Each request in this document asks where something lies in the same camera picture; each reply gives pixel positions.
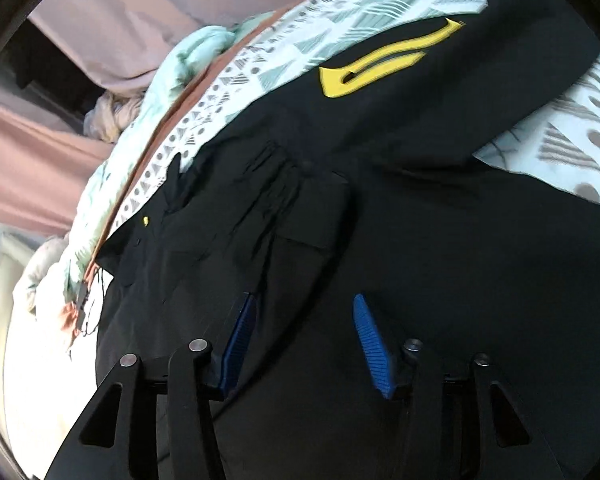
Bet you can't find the mint green duvet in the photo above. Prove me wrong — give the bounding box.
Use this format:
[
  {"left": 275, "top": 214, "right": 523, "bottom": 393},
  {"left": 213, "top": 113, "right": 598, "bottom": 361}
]
[{"left": 15, "top": 10, "right": 291, "bottom": 361}]

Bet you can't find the pale pink clothes pile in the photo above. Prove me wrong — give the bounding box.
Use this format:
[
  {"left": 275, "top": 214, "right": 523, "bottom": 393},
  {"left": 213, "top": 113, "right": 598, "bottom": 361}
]
[{"left": 82, "top": 91, "right": 147, "bottom": 144}]

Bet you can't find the beige pillow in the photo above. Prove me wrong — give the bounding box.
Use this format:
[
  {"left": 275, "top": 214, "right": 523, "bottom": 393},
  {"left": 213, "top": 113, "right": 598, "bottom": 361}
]
[{"left": 15, "top": 237, "right": 73, "bottom": 313}]

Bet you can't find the orange cloth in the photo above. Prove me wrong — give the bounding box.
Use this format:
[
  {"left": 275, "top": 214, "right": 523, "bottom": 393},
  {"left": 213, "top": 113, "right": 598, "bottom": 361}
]
[{"left": 59, "top": 302, "right": 90, "bottom": 343}]

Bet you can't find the cream headboard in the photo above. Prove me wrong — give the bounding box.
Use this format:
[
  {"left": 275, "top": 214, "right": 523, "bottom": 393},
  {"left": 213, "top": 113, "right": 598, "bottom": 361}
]
[{"left": 0, "top": 230, "right": 36, "bottom": 461}]

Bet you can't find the white geometric patterned blanket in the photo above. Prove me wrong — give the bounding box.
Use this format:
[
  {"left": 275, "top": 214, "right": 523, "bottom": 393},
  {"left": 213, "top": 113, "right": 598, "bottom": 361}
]
[{"left": 102, "top": 0, "right": 600, "bottom": 241}]

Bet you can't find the black garment with yellow print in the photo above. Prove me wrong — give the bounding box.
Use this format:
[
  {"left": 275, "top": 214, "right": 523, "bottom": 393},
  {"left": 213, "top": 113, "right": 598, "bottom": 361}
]
[{"left": 94, "top": 0, "right": 600, "bottom": 480}]

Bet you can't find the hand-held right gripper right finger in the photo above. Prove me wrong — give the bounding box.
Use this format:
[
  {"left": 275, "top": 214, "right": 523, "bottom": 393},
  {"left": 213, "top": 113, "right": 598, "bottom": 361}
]
[{"left": 352, "top": 294, "right": 563, "bottom": 480}]

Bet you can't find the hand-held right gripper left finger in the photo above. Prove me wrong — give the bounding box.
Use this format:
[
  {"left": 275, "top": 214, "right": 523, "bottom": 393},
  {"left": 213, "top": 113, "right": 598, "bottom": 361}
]
[{"left": 45, "top": 292, "right": 257, "bottom": 480}]

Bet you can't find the pink curtain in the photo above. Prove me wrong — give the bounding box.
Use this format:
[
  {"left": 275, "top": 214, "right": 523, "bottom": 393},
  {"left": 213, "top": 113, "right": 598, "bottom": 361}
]
[
  {"left": 0, "top": 94, "right": 117, "bottom": 237},
  {"left": 27, "top": 0, "right": 321, "bottom": 92}
]

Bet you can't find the black cable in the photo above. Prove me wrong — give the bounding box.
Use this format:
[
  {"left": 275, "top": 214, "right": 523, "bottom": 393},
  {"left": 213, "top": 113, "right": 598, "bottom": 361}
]
[{"left": 76, "top": 269, "right": 113, "bottom": 337}]

